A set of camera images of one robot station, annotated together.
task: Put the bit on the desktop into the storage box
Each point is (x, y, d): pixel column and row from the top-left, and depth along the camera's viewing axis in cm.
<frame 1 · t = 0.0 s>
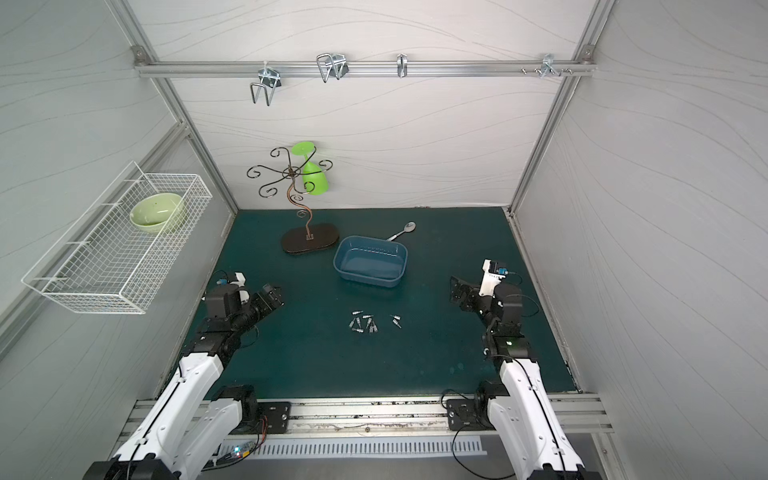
left hand: (272, 294, 83), fingers open
right hand: (468, 278, 81), fingers open
blue plastic storage box: (372, 261, 108), on the table
metal spoon: (409, 227, 117), on the table
dark metal scroll cup stand: (307, 238, 113), on the table
green plastic goblet: (315, 180, 99), point 24 cm above the table
silver socket bit: (396, 320, 92), on the table
silver socket bit 2: (357, 312, 94), on the table
silver socket bit 3: (367, 316, 93), on the table
silver socket bit 4: (354, 324, 91), on the table
silver socket bit 5: (373, 327, 90), on the table
silver socket bit 6: (358, 330, 90), on the table

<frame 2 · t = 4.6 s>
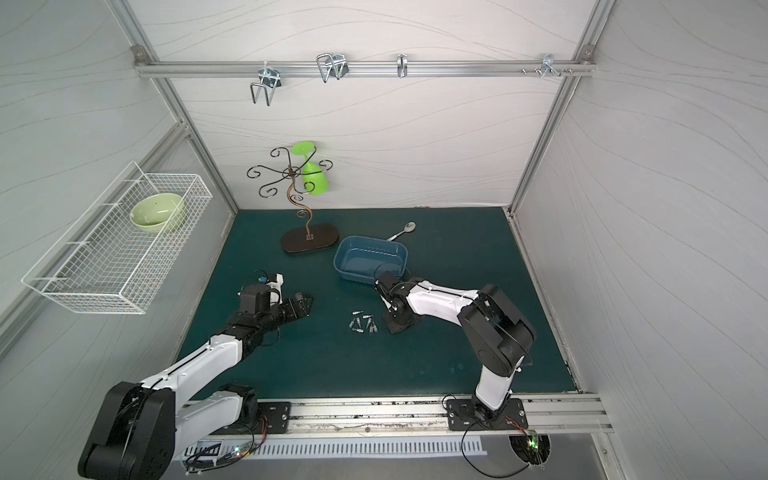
left hand: (303, 301, 88), fingers open
right hand: (396, 322, 90), fingers closed
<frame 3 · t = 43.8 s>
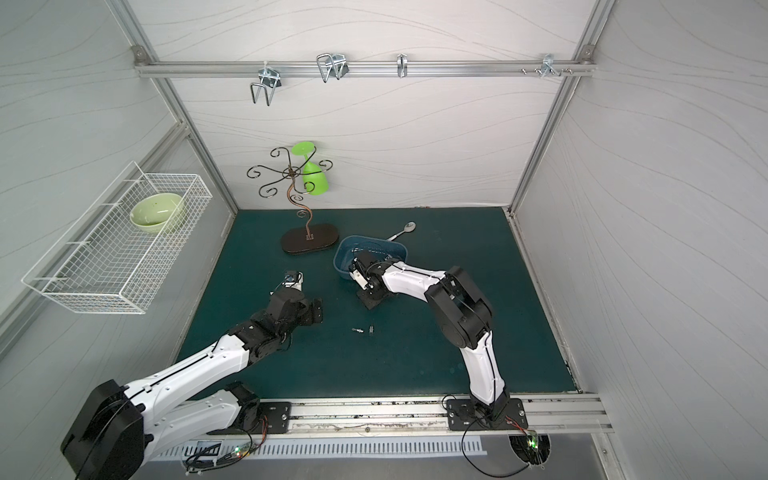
left hand: (307, 300, 85), fingers open
right hand: (369, 295, 96), fingers closed
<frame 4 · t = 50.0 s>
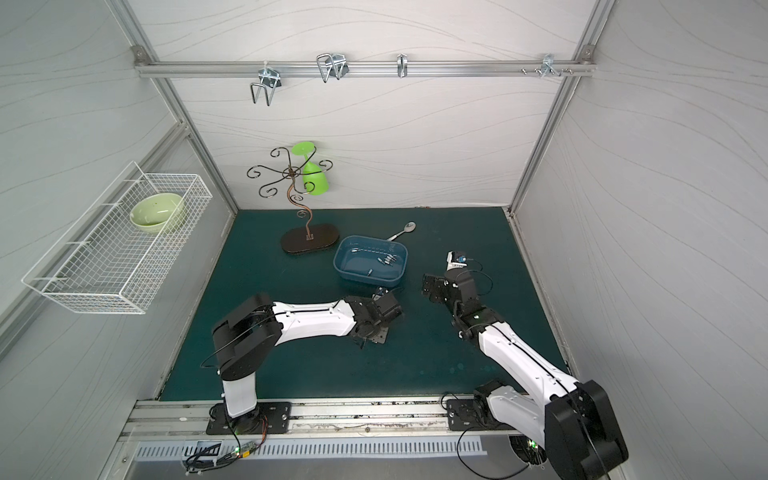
left hand: (379, 331, 88), fingers closed
right hand: (440, 275, 85), fingers open
silver socket bit 7: (385, 261, 106), on the table
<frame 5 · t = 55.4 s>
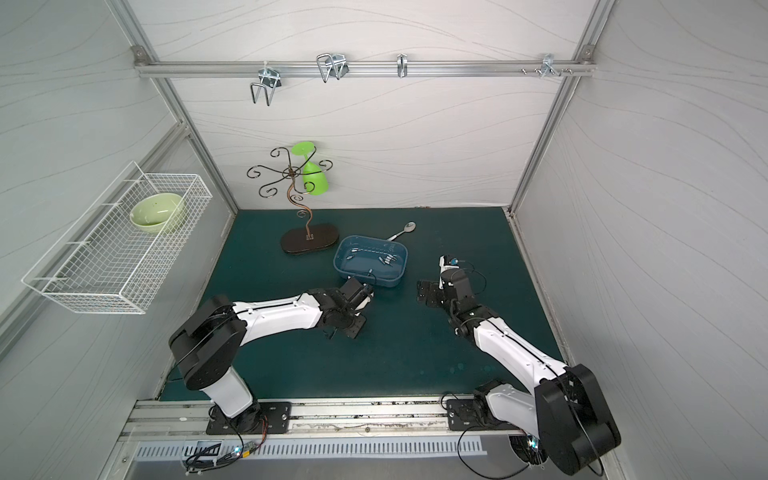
left hand: (358, 324, 88), fingers closed
right hand: (434, 281, 87), fingers open
